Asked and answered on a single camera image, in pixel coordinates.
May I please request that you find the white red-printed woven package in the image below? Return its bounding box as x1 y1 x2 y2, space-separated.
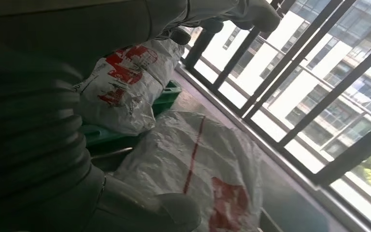
72 39 186 136
113 110 264 232

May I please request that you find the ribbed grey left arm sleeve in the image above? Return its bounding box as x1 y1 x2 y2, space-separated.
0 38 93 210

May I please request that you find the building outside window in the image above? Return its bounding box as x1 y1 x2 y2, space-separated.
188 0 371 161

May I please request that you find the dark metal window frame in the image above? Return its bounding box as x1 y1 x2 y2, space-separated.
176 0 371 232

